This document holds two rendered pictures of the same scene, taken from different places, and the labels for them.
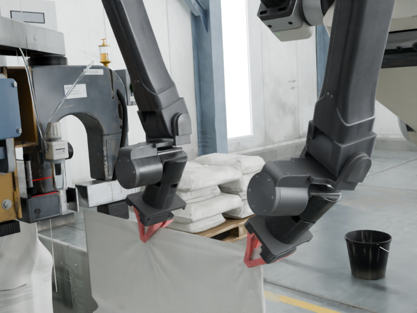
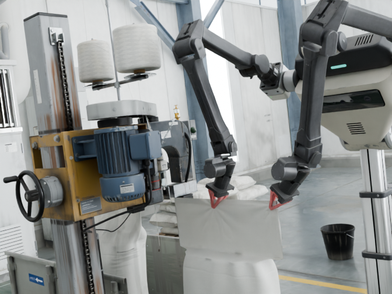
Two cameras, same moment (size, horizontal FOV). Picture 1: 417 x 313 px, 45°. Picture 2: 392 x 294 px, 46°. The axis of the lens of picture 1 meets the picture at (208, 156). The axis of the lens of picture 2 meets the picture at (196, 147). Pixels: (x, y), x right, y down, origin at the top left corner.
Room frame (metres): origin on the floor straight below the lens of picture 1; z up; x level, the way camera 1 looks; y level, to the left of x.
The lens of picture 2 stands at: (-0.78, 0.20, 1.32)
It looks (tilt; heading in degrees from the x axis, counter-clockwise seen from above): 3 degrees down; 359
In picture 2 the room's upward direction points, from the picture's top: 7 degrees counter-clockwise
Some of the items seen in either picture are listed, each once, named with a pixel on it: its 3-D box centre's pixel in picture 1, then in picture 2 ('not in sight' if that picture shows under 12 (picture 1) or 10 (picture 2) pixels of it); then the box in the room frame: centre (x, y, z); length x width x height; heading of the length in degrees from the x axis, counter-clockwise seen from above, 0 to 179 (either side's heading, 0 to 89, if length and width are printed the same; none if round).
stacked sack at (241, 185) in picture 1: (244, 178); (239, 193); (4.48, -0.32, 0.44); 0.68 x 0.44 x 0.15; 136
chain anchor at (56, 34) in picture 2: not in sight; (58, 35); (0.87, 0.61, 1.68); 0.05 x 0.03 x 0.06; 136
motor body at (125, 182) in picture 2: not in sight; (120, 163); (0.80, 0.44, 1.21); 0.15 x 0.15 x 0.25
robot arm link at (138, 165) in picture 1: (152, 149); (219, 159); (0.86, 0.10, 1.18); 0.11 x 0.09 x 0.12; 136
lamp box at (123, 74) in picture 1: (125, 87); (186, 130); (1.28, 0.20, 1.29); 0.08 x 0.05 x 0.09; 46
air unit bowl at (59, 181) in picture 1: (58, 176); (163, 179); (1.05, 0.32, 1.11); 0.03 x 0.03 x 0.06
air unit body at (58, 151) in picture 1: (58, 158); (161, 170); (1.06, 0.32, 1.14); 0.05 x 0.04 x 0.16; 136
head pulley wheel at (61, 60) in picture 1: (47, 63); (148, 120); (1.18, 0.36, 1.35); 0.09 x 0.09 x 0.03
